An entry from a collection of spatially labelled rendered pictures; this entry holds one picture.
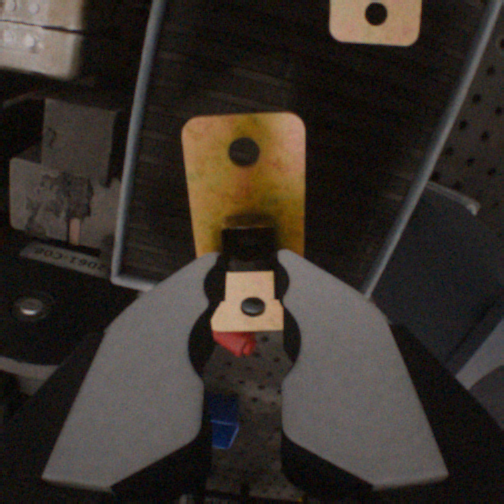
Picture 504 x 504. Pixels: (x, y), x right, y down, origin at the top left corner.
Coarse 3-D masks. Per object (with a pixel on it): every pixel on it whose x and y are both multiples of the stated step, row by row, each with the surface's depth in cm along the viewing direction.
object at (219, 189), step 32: (192, 128) 12; (224, 128) 12; (256, 128) 12; (288, 128) 12; (192, 160) 12; (224, 160) 12; (256, 160) 13; (288, 160) 12; (192, 192) 13; (224, 192) 13; (256, 192) 13; (288, 192) 13; (224, 224) 13; (256, 224) 13; (288, 224) 13; (256, 256) 13; (256, 288) 15; (224, 320) 16; (256, 320) 16
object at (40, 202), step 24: (24, 168) 27; (120, 168) 29; (24, 192) 28; (48, 192) 28; (72, 192) 28; (96, 192) 28; (24, 216) 29; (48, 216) 29; (72, 216) 29; (96, 216) 29; (72, 240) 30; (96, 240) 30
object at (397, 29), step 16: (336, 0) 14; (352, 0) 14; (368, 0) 14; (384, 0) 14; (400, 0) 14; (416, 0) 14; (336, 16) 15; (352, 16) 15; (400, 16) 14; (416, 16) 14; (336, 32) 15; (352, 32) 15; (368, 32) 15; (384, 32) 15; (400, 32) 15; (416, 32) 15
